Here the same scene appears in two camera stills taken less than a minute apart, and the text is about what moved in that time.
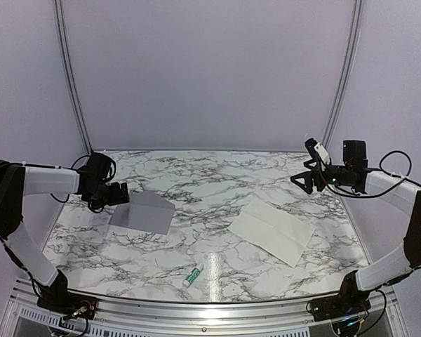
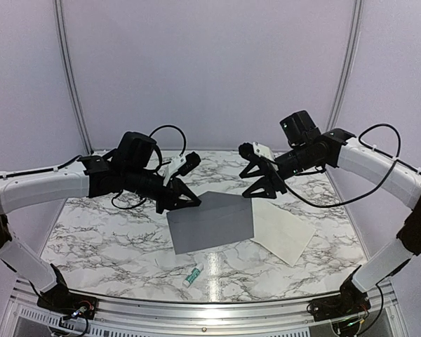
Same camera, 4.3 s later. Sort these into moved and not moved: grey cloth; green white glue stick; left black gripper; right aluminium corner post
Moved: grey cloth; left black gripper
Not moved: green white glue stick; right aluminium corner post
